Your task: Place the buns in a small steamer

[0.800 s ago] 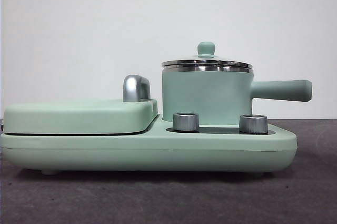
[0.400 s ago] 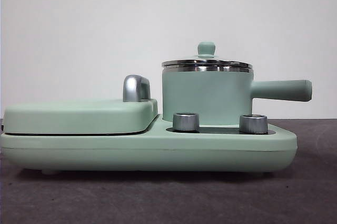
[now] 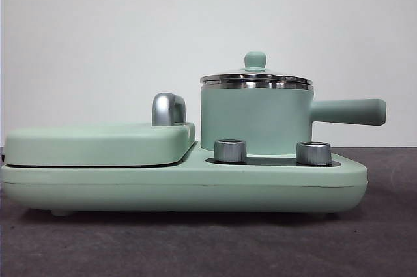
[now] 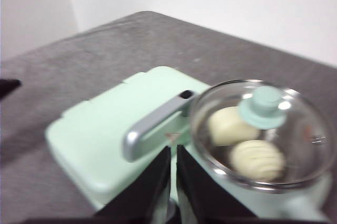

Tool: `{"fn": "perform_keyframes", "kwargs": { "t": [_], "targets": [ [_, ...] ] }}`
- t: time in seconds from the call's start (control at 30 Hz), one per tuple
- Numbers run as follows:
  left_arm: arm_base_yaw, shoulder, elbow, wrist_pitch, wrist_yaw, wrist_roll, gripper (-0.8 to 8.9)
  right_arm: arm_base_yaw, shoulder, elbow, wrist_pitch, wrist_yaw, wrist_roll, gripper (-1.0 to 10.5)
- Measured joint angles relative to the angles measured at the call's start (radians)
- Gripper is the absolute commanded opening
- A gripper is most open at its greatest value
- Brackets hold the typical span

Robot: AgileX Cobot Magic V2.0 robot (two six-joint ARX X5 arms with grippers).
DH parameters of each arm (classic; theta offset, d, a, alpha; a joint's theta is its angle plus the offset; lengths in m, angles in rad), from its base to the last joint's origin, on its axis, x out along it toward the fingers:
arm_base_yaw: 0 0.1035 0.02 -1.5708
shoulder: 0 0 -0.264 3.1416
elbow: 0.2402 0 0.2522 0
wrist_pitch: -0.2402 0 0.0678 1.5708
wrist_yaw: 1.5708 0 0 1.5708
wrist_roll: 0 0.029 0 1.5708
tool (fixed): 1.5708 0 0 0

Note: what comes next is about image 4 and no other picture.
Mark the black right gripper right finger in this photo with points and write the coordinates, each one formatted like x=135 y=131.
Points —
x=202 y=197

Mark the pale green griddle cover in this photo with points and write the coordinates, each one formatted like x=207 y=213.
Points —
x=92 y=134

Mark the smooth white steamed bun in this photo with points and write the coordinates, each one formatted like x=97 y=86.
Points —
x=231 y=126

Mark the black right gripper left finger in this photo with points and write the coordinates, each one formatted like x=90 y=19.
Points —
x=142 y=197

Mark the glass lid with green knob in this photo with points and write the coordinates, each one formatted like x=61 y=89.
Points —
x=266 y=108

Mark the pale green breakfast machine base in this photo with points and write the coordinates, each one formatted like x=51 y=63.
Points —
x=173 y=176

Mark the ridged white bun green dots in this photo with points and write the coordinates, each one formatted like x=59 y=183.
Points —
x=258 y=160

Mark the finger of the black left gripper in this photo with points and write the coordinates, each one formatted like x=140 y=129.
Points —
x=8 y=87

